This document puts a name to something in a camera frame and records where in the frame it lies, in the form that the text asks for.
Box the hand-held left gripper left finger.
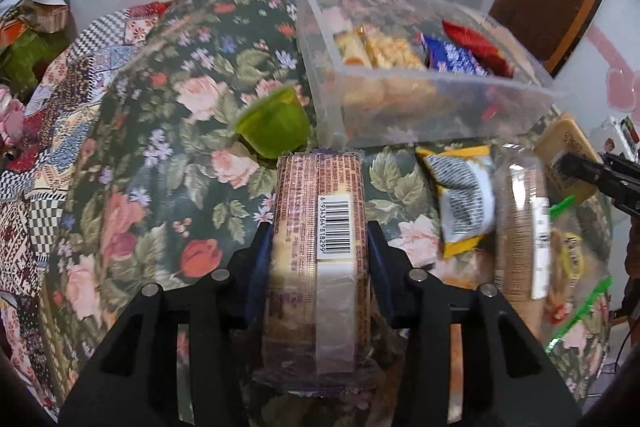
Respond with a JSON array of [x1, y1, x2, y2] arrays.
[[57, 222, 274, 427]]

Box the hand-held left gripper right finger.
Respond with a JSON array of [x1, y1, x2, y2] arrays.
[[366, 219, 584, 427]]

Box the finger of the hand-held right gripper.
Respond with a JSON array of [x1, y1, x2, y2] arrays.
[[556, 152, 640, 214], [601, 153, 640, 188]]

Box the tan snack box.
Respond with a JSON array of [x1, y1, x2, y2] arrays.
[[532, 117, 602, 204]]

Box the barcoded round cracker packet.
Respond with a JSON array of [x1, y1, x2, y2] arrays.
[[251, 149, 374, 395]]

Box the clear plastic container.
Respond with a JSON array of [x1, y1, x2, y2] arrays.
[[295, 0, 569, 148]]

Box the white object with stickers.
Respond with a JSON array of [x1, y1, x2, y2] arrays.
[[595, 113, 640, 159]]

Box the clear-wrapped round biscuit packet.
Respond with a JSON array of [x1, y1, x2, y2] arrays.
[[492, 151, 552, 344]]

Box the pink plastic object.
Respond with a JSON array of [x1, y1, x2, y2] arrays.
[[584, 26, 640, 114]]

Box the clear zip bag green seal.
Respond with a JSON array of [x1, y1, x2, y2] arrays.
[[541, 196, 614, 354]]

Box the yellow and white snack packet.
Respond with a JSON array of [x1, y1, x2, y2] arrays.
[[416, 145, 497, 259]]

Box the green jelly cup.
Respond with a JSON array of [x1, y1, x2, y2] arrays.
[[235, 87, 311, 158]]

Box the floral blanket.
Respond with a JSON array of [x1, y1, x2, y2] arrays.
[[37, 0, 616, 427]]

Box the red snack packet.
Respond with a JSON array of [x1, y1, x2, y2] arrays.
[[441, 20, 516, 78]]

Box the blue snack packet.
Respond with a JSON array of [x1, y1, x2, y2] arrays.
[[421, 33, 489, 76]]

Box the orange cracker packets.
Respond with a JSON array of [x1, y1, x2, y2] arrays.
[[332, 24, 427, 71]]

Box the patchwork quilt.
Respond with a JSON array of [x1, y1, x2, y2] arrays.
[[0, 1, 168, 423]]

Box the green plastic bag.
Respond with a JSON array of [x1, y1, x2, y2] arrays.
[[0, 27, 71, 94]]

